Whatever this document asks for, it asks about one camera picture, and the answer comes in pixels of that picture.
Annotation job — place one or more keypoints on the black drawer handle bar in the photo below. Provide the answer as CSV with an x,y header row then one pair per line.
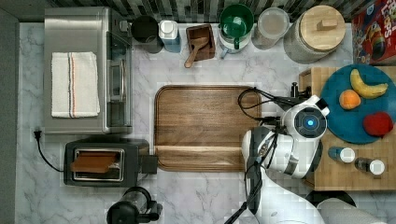
x,y
300,94

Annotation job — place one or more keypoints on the stainless steel toaster oven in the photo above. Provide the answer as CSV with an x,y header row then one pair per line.
x,y
104,32

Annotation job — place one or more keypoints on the light blue mug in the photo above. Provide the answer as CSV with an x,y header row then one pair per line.
x,y
227,44

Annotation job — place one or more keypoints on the blue shaker white cap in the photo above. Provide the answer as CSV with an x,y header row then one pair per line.
x,y
342,154

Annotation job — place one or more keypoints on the black cup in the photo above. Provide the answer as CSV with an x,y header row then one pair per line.
x,y
145,30

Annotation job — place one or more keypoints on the red cereal box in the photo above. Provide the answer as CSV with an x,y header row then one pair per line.
x,y
374,34

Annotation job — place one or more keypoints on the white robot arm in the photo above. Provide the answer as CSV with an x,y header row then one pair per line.
x,y
291,147

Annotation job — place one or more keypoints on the orange fruit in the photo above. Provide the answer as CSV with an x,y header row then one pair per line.
x,y
349,99

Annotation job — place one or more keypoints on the green measuring cup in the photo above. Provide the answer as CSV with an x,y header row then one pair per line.
x,y
235,23

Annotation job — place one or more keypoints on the yellow banana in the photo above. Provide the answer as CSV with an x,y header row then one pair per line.
x,y
364,90

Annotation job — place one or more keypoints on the white striped dish towel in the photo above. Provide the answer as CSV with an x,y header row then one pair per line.
x,y
74,84

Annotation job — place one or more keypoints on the black toaster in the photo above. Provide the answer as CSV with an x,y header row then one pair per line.
x,y
132,163

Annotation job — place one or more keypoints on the wooden cutting board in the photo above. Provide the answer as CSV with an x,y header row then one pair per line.
x,y
200,128

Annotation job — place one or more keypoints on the red apple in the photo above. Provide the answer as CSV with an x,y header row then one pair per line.
x,y
378,124

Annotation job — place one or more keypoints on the dark wooden spoon box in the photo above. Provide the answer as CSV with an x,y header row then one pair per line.
x,y
204,30

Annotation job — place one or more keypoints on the wooden spoon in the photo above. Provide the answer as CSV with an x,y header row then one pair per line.
x,y
197,44

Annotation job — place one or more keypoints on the dark shaker white cap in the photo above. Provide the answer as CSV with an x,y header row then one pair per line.
x,y
375,167

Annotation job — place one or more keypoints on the clear glass jar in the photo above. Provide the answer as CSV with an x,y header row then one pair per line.
x,y
272,25

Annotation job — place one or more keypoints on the light wooden drawer cabinet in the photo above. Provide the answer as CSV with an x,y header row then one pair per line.
x,y
335,175

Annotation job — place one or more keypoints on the glass jar wooden lid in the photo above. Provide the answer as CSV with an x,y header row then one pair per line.
x,y
315,34

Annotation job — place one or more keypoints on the brown toast slice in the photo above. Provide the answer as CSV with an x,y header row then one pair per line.
x,y
93,162

